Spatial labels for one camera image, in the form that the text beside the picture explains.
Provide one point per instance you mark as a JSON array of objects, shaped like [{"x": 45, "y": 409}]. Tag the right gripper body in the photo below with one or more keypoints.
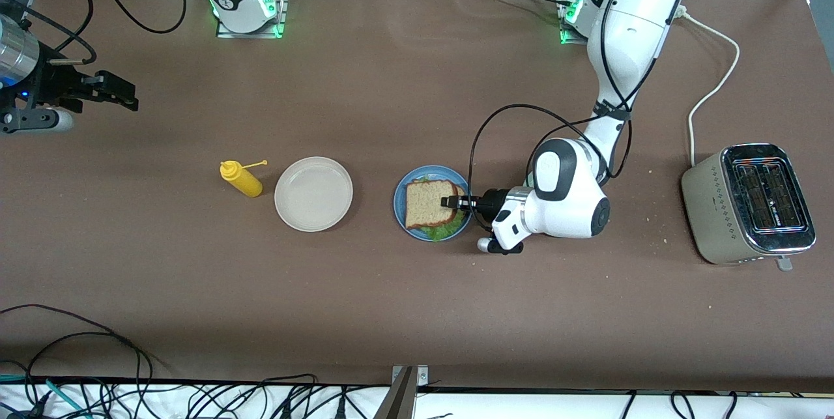
[{"x": 52, "y": 83}]

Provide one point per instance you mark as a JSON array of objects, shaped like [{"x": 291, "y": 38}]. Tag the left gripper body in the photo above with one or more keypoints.
[{"x": 493, "y": 201}]

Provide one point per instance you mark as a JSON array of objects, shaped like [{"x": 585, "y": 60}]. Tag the brown bread slice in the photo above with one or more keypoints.
[{"x": 427, "y": 204}]

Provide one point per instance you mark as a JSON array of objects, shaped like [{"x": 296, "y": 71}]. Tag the green lettuce leaf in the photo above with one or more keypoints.
[{"x": 440, "y": 233}]

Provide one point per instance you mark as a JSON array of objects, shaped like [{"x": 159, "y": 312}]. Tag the yellow squeeze bottle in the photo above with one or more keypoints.
[{"x": 244, "y": 181}]

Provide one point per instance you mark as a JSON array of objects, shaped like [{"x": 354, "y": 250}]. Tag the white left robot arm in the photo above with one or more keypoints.
[{"x": 625, "y": 34}]

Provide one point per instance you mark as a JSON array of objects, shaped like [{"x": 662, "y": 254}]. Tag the blue round plate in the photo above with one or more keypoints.
[{"x": 399, "y": 197}]

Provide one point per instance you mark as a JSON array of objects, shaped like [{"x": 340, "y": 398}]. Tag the white round plate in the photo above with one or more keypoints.
[{"x": 313, "y": 194}]

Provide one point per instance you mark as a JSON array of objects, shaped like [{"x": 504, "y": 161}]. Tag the beige chrome toaster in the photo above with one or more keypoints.
[{"x": 713, "y": 210}]

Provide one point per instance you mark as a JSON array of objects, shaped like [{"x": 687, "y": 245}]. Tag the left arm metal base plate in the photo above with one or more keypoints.
[{"x": 568, "y": 38}]

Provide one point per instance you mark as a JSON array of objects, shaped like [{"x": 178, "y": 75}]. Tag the metal table bracket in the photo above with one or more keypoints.
[{"x": 401, "y": 399}]

